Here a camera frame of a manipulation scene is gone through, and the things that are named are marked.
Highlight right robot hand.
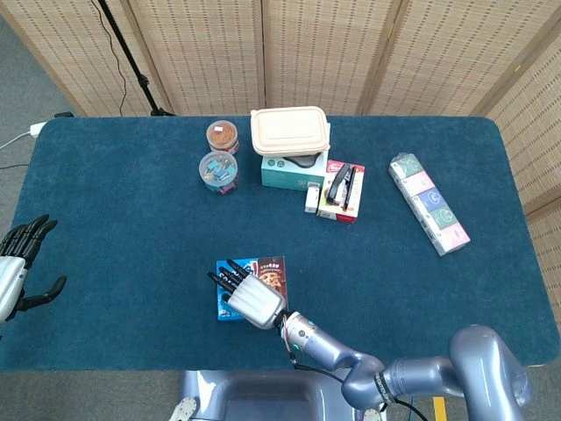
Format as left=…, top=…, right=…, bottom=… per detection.
left=207, top=259, right=288, bottom=330

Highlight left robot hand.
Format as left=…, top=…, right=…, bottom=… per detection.
left=0, top=214, right=67, bottom=324

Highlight blue brown cookie box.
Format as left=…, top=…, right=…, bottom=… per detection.
left=216, top=255, right=290, bottom=322

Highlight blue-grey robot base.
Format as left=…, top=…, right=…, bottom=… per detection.
left=177, top=367, right=365, bottom=421

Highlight small white staples box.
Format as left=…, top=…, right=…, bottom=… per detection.
left=304, top=182, right=323, bottom=215

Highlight teal white cardboard box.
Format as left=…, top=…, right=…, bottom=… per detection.
left=260, top=151, right=330, bottom=192

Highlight red white stapler box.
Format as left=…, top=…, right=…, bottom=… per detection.
left=316, top=159, right=366, bottom=225

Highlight clear jar binder clips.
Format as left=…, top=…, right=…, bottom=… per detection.
left=198, top=151, right=240, bottom=196

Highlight blue table mat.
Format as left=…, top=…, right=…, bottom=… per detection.
left=0, top=115, right=561, bottom=374

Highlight black stapler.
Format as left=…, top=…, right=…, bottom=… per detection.
left=324, top=163, right=357, bottom=211

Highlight clear jar brown rubber bands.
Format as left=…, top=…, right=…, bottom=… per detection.
left=205, top=119, right=240, bottom=155

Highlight beige lidded food container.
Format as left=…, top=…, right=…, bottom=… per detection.
left=250, top=105, right=331, bottom=158

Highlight multicolour tissue pack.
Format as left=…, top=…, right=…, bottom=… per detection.
left=387, top=152, right=472, bottom=257

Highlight black tripod stand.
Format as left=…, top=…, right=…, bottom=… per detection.
left=96, top=0, right=176, bottom=117

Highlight bamboo folding screen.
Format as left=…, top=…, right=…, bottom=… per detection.
left=0, top=0, right=561, bottom=273

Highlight white power cable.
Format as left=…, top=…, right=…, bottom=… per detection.
left=0, top=131, right=32, bottom=151

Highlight thin black hanging cable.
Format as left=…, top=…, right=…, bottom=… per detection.
left=89, top=0, right=129, bottom=116

